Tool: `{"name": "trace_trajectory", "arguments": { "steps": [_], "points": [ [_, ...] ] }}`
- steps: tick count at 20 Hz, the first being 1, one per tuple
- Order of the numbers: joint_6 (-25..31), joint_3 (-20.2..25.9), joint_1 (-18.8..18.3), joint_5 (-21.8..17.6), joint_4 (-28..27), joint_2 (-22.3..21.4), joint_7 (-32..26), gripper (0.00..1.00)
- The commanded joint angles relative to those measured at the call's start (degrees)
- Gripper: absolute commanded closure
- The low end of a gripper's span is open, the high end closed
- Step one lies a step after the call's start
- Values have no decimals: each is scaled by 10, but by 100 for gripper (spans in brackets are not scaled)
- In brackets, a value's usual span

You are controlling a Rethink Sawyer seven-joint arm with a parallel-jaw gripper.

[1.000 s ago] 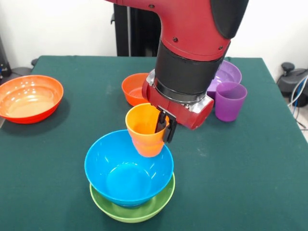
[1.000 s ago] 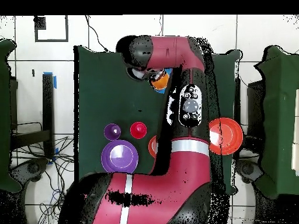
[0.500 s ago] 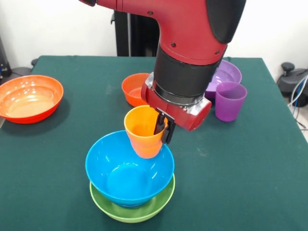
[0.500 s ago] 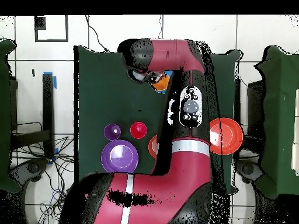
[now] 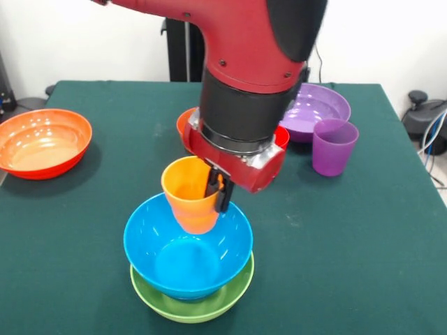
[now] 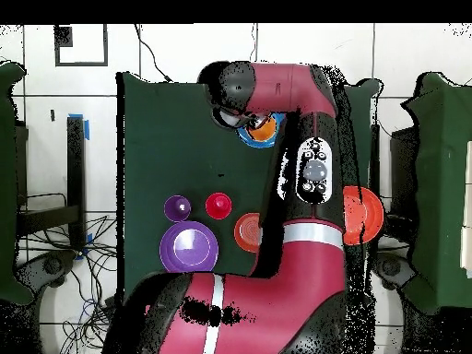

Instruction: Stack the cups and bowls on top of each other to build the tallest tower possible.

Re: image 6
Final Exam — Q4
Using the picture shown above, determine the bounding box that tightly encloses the small orange bowl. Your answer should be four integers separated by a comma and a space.
233, 212, 264, 254

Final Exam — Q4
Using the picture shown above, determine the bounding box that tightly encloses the large light blue bowl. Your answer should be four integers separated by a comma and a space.
236, 112, 287, 149

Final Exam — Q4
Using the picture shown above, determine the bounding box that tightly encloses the orange cup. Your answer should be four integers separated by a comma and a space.
246, 115, 278, 143

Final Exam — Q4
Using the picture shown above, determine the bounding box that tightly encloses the large orange bowl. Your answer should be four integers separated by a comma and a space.
342, 185, 385, 246

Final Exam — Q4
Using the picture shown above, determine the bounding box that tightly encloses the red cup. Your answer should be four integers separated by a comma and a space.
205, 192, 233, 221

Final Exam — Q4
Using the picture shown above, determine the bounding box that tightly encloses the purple cup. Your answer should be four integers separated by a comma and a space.
163, 195, 193, 223

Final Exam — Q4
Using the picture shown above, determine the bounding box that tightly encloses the purple bowl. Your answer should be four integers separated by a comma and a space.
159, 219, 219, 275

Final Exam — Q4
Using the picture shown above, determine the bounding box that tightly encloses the dark green table cloth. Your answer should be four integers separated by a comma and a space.
116, 71, 383, 307

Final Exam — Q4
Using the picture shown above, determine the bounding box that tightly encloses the black equipment stand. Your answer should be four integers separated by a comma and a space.
369, 123, 419, 241
16, 115, 88, 252

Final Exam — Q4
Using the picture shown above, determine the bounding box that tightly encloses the green clothed side table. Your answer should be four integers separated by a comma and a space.
0, 62, 34, 307
401, 71, 472, 314

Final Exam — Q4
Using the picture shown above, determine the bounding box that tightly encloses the thin black cable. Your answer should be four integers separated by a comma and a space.
134, 24, 172, 83

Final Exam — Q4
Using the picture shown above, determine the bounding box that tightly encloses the bundle of floor cables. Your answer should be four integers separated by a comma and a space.
18, 191, 119, 354

